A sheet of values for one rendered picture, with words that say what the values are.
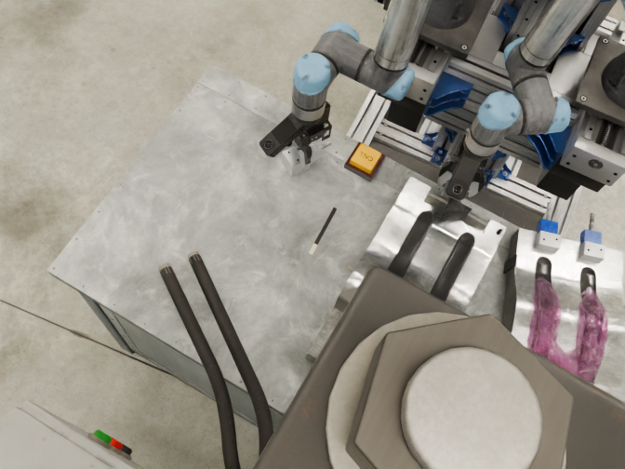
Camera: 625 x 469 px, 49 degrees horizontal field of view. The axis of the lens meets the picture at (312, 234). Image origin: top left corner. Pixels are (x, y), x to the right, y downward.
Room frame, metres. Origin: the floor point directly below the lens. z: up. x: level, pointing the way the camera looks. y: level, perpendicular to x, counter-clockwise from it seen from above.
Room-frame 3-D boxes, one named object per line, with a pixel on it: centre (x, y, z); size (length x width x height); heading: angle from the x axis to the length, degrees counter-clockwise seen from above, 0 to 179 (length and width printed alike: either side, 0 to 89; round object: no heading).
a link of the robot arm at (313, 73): (0.86, 0.06, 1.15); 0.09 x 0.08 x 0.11; 161
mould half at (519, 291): (0.51, -0.61, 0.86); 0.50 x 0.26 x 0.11; 177
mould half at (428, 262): (0.55, -0.24, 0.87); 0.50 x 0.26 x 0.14; 160
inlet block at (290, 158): (0.87, 0.05, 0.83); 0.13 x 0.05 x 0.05; 132
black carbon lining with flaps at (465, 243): (0.56, -0.26, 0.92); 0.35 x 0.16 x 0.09; 160
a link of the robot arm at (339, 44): (0.95, 0.01, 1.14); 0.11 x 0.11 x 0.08; 71
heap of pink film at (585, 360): (0.51, -0.60, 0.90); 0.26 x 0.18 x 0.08; 177
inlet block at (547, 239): (0.78, -0.56, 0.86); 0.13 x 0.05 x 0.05; 177
